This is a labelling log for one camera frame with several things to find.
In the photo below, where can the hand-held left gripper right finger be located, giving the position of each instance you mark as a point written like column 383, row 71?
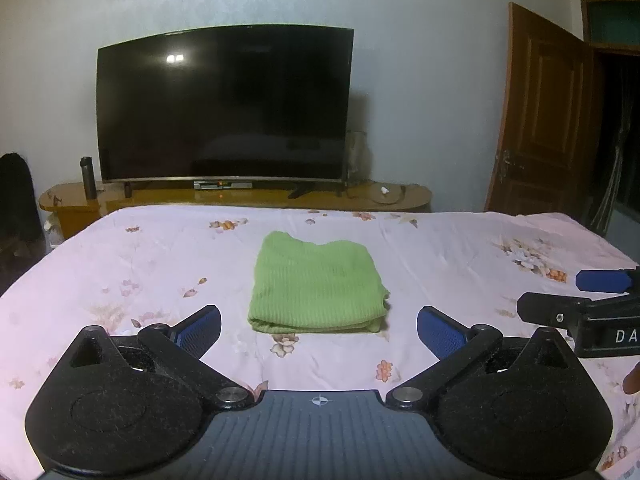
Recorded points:
column 440, row 332

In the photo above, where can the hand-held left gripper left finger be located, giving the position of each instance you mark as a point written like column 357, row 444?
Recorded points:
column 197, row 332

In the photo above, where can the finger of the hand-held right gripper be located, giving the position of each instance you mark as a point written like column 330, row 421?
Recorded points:
column 545, row 307
column 600, row 280

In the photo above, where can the green ribbed sweater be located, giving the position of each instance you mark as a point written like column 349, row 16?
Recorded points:
column 315, row 285

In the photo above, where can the person's right hand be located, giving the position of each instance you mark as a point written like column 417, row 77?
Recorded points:
column 632, row 381

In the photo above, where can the pink floral bed sheet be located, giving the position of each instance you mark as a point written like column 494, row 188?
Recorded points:
column 125, row 260

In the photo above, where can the silver set-top box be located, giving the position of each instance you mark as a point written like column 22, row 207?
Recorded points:
column 222, row 184

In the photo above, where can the brown wooden door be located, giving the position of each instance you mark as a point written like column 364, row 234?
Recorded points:
column 540, row 120

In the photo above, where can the wooden television stand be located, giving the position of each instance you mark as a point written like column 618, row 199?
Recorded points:
column 70, row 195

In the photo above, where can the dark thermos bottle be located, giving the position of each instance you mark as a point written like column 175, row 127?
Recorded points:
column 89, row 177

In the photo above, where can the black curved television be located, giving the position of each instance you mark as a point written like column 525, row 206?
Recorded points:
column 220, row 105

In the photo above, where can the green transom window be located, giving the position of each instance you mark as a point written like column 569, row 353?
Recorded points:
column 615, row 22

